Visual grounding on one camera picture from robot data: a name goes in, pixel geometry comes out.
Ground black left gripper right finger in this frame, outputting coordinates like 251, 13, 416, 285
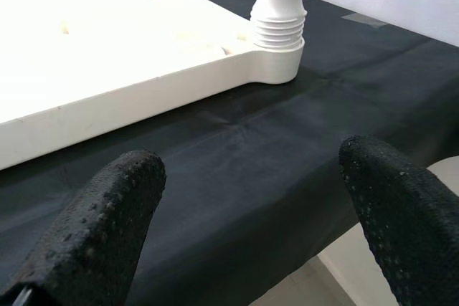
339, 135, 459, 306

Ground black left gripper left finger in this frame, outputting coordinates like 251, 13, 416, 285
0, 150, 168, 306

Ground white plastic children table top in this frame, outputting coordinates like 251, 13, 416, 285
0, 0, 306, 171

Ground black tablecloth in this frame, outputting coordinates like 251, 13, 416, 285
0, 0, 459, 306

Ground clear tape strip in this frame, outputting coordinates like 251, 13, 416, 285
340, 11, 390, 29

